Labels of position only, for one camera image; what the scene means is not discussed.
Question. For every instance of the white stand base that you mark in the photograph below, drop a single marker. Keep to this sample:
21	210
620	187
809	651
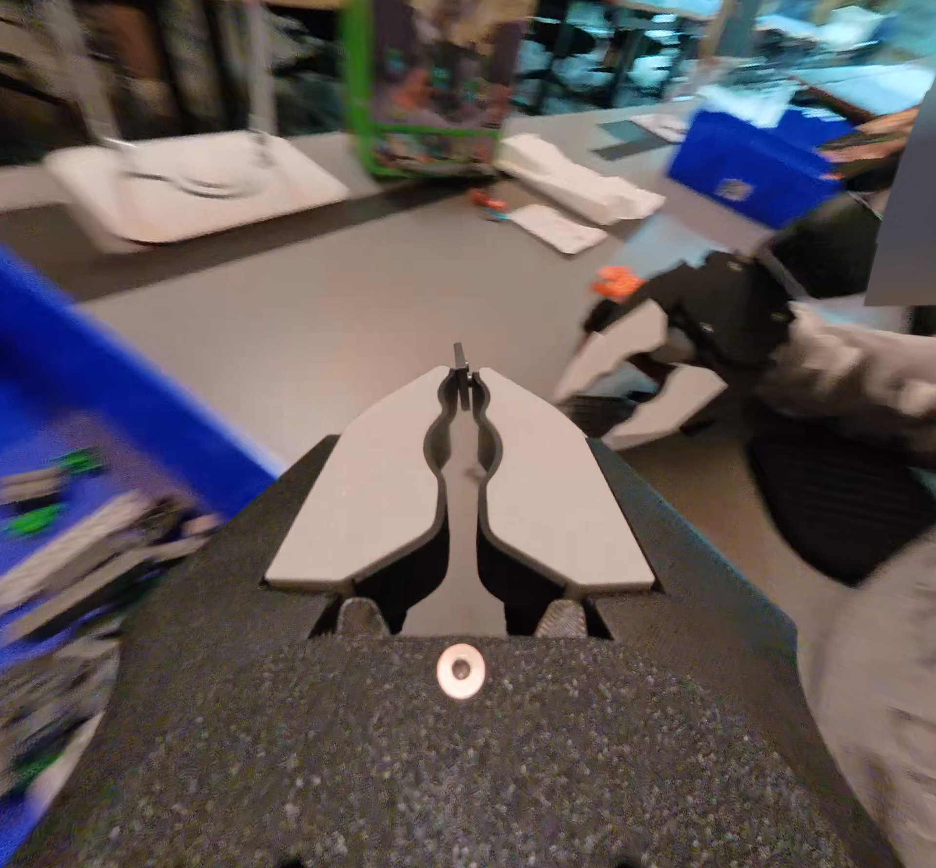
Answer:
197	188

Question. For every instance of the dark printed booklet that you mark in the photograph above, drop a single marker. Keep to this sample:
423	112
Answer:
870	140

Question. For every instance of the white crumpled paper bag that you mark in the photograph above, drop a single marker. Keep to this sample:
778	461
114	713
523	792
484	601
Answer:
578	181

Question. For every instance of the orange and teal lego assembly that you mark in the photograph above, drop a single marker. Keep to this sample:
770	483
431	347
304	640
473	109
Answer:
490	204

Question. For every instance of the blue plastic storage bin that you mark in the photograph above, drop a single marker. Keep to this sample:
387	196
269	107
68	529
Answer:
110	400
753	166

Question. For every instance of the small dark lego piece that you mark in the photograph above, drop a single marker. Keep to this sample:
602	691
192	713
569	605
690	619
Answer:
463	371

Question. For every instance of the colourful lego box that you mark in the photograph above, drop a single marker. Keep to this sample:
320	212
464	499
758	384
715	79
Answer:
439	56

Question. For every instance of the orange lego plate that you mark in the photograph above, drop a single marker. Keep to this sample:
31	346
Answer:
618	282

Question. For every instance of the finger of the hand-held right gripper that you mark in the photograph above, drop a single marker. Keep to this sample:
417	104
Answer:
614	341
669	407

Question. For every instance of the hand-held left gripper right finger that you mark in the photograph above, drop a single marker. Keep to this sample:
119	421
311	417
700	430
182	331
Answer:
563	510

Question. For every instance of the person's right forearm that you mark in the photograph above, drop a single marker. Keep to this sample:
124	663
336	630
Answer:
855	371

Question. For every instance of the pile of lego pieces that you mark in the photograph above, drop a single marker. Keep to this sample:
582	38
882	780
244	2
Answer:
88	553

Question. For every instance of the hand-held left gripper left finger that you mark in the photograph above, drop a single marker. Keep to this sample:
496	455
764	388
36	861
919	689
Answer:
365	502

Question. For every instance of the white instruction sheet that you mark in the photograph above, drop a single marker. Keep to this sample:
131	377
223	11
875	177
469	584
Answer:
559	228

